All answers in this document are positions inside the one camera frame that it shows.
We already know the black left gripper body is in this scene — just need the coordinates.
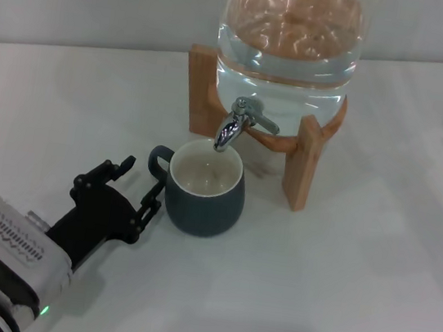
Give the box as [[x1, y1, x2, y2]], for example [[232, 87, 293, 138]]
[[41, 176, 148, 284]]

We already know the black ceramic cup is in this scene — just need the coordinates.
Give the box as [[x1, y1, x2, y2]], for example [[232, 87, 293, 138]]
[[138, 131, 253, 243]]

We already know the chrome faucet with lever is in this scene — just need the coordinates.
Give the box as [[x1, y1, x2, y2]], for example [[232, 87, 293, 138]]
[[212, 93, 285, 160]]

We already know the wooden jar stand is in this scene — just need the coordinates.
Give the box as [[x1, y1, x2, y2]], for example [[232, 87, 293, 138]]
[[168, 42, 355, 218]]

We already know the clear glass water jar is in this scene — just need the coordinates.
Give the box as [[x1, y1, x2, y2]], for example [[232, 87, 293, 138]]
[[204, 0, 372, 146]]

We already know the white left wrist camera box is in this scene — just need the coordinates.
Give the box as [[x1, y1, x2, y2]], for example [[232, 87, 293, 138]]
[[0, 191, 82, 311]]

